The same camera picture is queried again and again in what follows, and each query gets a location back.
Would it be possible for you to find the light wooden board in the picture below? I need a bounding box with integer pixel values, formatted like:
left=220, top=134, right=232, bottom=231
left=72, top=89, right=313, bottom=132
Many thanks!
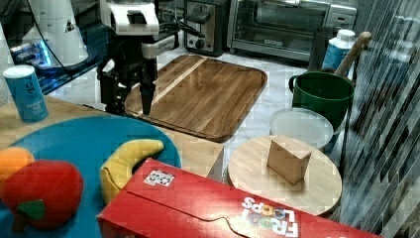
left=0, top=96, right=224, bottom=181

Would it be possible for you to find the black silver toaster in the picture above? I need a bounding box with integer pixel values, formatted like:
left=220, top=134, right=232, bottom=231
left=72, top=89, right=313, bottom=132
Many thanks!
left=184, top=0, right=231, bottom=57

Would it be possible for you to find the red Froot Loops cereal box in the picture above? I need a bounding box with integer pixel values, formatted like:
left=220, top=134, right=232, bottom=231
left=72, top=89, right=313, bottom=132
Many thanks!
left=97, top=160, right=380, bottom=238

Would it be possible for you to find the blue white-capped bottle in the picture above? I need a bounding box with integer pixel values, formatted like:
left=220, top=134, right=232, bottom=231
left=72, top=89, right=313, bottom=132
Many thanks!
left=322, top=29, right=356, bottom=69

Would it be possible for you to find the large wooden cutting board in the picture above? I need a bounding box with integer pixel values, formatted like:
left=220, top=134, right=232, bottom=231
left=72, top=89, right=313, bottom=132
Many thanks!
left=125, top=55, right=267, bottom=143

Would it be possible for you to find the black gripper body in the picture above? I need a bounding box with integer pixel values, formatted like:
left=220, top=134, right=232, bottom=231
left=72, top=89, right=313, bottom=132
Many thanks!
left=108, top=33, right=157, bottom=87

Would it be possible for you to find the small wooden block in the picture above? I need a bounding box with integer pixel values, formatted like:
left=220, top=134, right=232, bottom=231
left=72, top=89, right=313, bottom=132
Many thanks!
left=266, top=136, right=312, bottom=184

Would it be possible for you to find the round blue plate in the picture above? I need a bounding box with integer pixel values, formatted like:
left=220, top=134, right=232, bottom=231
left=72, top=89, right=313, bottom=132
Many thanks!
left=0, top=116, right=181, bottom=238

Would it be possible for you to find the round wooden lid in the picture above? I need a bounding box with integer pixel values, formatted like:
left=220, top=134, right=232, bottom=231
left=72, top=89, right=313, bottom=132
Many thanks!
left=227, top=136, right=342, bottom=216

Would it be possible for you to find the silver toaster oven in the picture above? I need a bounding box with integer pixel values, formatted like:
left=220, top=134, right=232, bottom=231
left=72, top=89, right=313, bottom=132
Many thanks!
left=227, top=0, right=358, bottom=61

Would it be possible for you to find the orange plush fruit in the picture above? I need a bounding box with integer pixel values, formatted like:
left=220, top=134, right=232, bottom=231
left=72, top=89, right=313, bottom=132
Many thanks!
left=0, top=147, right=35, bottom=186

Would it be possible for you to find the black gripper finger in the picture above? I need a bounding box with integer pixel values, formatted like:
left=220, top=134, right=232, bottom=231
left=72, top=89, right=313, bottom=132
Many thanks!
left=140, top=59, right=158, bottom=115
left=96, top=59, right=131, bottom=115

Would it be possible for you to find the yellow plush banana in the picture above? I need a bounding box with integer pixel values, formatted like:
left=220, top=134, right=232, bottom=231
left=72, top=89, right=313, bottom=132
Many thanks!
left=99, top=139, right=164, bottom=204

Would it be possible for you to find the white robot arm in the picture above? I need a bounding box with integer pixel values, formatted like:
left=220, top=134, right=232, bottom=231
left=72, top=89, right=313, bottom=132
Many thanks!
left=96, top=0, right=180, bottom=115

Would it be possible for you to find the blue salt canister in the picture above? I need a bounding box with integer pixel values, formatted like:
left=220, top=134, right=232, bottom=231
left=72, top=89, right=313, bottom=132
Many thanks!
left=3, top=64, right=49, bottom=123

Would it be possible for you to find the black cylinder container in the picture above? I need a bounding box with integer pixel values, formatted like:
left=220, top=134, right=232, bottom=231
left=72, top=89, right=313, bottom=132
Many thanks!
left=308, top=26, right=339, bottom=70

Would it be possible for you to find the wooden utensil handle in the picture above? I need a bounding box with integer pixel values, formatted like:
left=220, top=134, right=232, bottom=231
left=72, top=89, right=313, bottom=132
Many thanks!
left=334, top=32, right=372, bottom=76

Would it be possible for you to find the red plush apple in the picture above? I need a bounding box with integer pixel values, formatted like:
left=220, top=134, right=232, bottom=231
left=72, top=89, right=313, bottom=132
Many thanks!
left=2, top=160, right=83, bottom=233

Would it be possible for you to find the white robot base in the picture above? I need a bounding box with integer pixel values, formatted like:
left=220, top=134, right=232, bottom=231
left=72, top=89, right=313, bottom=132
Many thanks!
left=23, top=0, right=88, bottom=69

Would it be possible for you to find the green pot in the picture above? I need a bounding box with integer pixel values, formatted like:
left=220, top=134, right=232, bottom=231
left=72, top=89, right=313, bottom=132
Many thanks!
left=288, top=71, right=355, bottom=130

